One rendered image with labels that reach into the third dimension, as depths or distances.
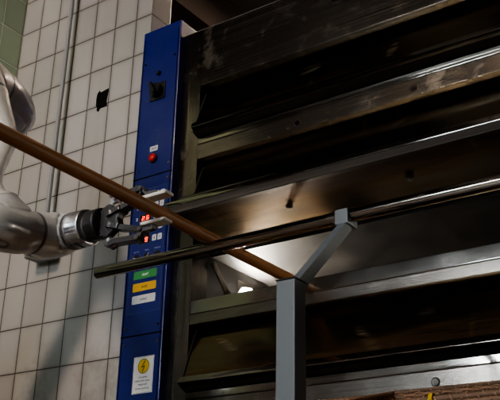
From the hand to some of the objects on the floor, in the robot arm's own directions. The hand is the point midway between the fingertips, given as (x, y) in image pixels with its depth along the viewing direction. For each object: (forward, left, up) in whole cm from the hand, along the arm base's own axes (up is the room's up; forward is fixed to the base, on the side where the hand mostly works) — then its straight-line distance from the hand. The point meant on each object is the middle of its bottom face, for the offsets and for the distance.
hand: (158, 209), depth 201 cm
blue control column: (-51, +145, -120) cm, 195 cm away
